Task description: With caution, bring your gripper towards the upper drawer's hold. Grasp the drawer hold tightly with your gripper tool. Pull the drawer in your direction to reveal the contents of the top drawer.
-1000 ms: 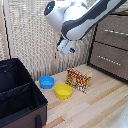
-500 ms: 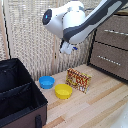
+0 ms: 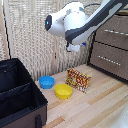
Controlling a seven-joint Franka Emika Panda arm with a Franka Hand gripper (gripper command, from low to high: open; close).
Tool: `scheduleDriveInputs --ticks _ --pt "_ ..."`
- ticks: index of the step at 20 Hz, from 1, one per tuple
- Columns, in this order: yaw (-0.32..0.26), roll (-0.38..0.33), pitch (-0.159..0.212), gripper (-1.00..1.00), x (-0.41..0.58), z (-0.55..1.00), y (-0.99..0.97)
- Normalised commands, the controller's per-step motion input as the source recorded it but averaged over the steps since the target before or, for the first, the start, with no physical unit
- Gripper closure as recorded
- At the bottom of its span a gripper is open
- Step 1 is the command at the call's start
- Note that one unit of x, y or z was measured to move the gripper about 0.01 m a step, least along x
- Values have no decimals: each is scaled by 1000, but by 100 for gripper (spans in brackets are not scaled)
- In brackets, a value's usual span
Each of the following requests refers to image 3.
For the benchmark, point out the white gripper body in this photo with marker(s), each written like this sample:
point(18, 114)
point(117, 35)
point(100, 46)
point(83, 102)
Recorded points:
point(74, 47)

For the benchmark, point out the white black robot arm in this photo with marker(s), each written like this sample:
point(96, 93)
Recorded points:
point(80, 20)

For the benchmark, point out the dark brown drawer cabinet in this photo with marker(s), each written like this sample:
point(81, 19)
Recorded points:
point(111, 46)

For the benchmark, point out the red yellow patterned snack box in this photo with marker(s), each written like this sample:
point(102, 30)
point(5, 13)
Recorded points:
point(78, 80)

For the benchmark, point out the beige woven folding screen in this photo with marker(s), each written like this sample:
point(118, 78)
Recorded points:
point(36, 40)

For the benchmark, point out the blue plastic bowl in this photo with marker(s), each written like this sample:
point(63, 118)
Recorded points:
point(46, 82)

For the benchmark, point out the yellow plastic bowl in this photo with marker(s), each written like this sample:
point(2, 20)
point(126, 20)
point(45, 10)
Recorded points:
point(63, 91)

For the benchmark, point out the black fabric storage bin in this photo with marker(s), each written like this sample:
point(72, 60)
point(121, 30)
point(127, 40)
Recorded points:
point(16, 96)

